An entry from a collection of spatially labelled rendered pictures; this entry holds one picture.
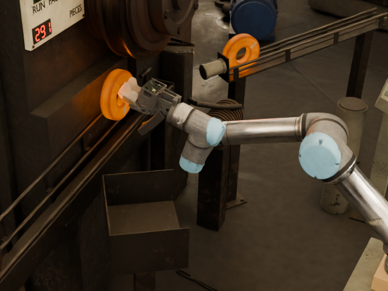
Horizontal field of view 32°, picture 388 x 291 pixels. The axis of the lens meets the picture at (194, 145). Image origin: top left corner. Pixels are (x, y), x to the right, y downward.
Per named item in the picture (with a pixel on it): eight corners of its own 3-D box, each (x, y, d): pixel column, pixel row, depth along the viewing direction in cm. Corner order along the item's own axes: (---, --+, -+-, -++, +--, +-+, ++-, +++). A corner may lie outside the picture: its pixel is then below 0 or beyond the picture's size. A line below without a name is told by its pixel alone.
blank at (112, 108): (96, 85, 198) (106, 88, 197) (122, 59, 209) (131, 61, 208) (103, 127, 208) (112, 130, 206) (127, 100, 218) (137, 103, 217)
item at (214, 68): (199, 75, 260) (198, 62, 257) (219, 68, 264) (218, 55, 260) (207, 82, 256) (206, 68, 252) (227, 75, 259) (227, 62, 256)
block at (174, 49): (157, 107, 254) (158, 48, 241) (167, 97, 261) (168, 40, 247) (183, 113, 251) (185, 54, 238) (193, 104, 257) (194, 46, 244)
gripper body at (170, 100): (150, 76, 204) (185, 93, 201) (144, 99, 209) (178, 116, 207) (138, 86, 198) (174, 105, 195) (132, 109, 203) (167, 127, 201)
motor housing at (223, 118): (189, 228, 283) (193, 118, 253) (211, 198, 299) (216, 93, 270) (218, 237, 278) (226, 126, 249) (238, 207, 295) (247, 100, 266)
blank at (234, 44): (233, 77, 268) (238, 81, 266) (215, 53, 257) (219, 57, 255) (261, 49, 268) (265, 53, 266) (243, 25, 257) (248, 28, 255)
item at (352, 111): (317, 209, 295) (334, 106, 267) (324, 194, 305) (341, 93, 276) (343, 217, 291) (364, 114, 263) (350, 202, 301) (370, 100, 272)
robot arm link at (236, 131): (351, 100, 199) (199, 111, 219) (344, 116, 190) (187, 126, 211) (355, 135, 204) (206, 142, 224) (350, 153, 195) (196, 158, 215)
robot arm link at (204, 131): (211, 154, 198) (220, 131, 193) (179, 137, 200) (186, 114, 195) (221, 142, 204) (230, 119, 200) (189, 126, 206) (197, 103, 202)
